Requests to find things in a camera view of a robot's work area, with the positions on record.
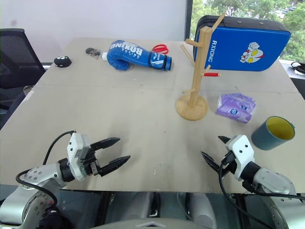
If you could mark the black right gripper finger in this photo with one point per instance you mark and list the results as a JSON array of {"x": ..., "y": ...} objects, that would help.
[
  {"x": 224, "y": 139},
  {"x": 209, "y": 159}
]

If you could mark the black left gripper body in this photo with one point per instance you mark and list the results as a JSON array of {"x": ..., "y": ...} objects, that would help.
[{"x": 90, "y": 162}]

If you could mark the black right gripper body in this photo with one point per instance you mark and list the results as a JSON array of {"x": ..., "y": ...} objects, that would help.
[{"x": 228, "y": 168}]

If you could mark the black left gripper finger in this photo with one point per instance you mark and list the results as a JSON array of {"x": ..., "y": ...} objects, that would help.
[
  {"x": 114, "y": 164},
  {"x": 104, "y": 143}
]

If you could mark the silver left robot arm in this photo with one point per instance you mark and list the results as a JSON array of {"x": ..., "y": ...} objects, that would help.
[{"x": 40, "y": 175}]

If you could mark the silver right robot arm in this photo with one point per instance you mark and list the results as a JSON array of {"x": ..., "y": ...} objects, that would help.
[{"x": 274, "y": 181}]

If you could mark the teal cup with yellow inside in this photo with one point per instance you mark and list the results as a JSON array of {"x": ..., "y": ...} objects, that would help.
[{"x": 264, "y": 139}]

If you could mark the wooden mug tree stand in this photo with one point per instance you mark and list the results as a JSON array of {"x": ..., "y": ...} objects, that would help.
[{"x": 197, "y": 71}]

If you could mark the purple tissue pack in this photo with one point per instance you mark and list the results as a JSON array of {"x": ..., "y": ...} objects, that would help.
[{"x": 234, "y": 108}]

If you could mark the red marker pen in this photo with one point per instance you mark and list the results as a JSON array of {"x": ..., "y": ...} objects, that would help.
[{"x": 213, "y": 74}]

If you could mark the dark rounded shape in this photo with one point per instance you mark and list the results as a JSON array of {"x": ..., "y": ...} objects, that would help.
[{"x": 54, "y": 218}]

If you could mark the grey rounded robot torso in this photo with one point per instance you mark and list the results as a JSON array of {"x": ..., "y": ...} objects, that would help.
[{"x": 152, "y": 225}]

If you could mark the small white cap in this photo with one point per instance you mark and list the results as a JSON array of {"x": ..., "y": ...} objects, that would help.
[{"x": 104, "y": 56}]

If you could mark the white side desk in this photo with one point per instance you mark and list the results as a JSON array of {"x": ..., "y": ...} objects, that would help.
[{"x": 294, "y": 83}]

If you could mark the black round pouch white dots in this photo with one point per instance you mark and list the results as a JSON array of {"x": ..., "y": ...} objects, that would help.
[{"x": 62, "y": 61}]

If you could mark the blue boxing glove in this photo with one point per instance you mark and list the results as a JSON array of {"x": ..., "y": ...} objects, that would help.
[{"x": 126, "y": 52}]

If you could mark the small patterned object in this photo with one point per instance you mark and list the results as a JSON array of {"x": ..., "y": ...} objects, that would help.
[{"x": 27, "y": 90}]

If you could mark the blue and black kick pad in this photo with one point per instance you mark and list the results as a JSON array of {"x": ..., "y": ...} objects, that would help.
[{"x": 238, "y": 45}]

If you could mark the black mesh office chair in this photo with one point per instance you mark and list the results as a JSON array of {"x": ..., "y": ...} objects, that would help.
[{"x": 16, "y": 62}]

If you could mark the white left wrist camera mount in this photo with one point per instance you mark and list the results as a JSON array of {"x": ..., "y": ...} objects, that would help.
[{"x": 75, "y": 148}]

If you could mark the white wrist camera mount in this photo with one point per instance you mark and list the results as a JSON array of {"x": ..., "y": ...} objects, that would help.
[
  {"x": 243, "y": 149},
  {"x": 75, "y": 148}
]

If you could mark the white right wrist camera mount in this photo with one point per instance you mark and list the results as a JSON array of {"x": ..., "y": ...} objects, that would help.
[{"x": 243, "y": 149}]

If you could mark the dark window frame post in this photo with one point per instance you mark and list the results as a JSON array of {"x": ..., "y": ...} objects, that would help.
[{"x": 189, "y": 19}]

